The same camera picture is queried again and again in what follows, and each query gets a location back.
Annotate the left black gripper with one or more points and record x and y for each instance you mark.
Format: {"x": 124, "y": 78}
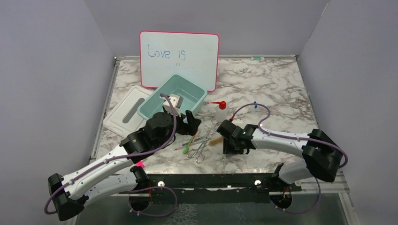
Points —
{"x": 190, "y": 128}

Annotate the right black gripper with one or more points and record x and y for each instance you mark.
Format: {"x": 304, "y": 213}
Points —
{"x": 226, "y": 148}

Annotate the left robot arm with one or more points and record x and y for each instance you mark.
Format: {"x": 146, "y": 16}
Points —
{"x": 117, "y": 171}

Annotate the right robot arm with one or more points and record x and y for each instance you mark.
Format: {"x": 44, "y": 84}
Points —
{"x": 319, "y": 156}

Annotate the brown test tube brush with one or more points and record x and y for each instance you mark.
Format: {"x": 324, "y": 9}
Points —
{"x": 216, "y": 141}

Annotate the teal plastic bin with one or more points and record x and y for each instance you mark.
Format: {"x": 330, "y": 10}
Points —
{"x": 193, "y": 97}

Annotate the metal crucible tongs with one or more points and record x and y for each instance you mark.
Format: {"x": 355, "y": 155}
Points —
{"x": 198, "y": 152}

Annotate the red cap wash bottle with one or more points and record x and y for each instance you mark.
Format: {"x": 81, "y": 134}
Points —
{"x": 221, "y": 111}

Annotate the pink highlighter marker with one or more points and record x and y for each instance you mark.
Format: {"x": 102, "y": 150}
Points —
{"x": 139, "y": 164}

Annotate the pink framed whiteboard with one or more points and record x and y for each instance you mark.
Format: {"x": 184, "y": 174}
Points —
{"x": 189, "y": 54}

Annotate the white bin lid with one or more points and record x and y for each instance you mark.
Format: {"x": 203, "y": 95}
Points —
{"x": 124, "y": 118}

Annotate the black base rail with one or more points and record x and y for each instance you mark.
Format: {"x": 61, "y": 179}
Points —
{"x": 212, "y": 188}

